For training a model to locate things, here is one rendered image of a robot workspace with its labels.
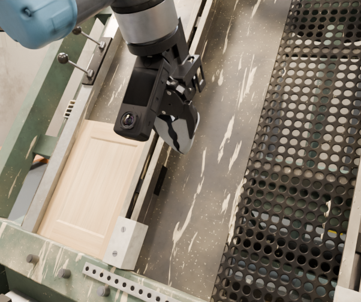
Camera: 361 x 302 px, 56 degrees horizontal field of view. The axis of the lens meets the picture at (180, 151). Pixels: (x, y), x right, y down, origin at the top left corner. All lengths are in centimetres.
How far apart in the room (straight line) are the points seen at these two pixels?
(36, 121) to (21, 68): 338
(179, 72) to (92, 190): 69
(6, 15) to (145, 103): 18
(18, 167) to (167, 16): 106
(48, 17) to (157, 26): 14
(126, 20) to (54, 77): 104
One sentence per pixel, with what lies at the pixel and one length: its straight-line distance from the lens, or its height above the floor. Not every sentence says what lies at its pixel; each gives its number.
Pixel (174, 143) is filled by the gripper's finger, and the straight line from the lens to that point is 55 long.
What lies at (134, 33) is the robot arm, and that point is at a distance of 43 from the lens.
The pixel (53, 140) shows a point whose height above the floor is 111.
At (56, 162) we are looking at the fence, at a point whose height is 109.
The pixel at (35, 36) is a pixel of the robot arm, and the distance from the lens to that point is 34.
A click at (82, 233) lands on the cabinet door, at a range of 108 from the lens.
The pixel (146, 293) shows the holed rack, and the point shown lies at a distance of 91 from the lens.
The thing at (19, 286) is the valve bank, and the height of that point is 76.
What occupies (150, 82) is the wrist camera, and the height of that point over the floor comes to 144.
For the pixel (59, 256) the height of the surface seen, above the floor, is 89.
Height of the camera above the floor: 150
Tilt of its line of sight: 20 degrees down
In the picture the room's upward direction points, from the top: straight up
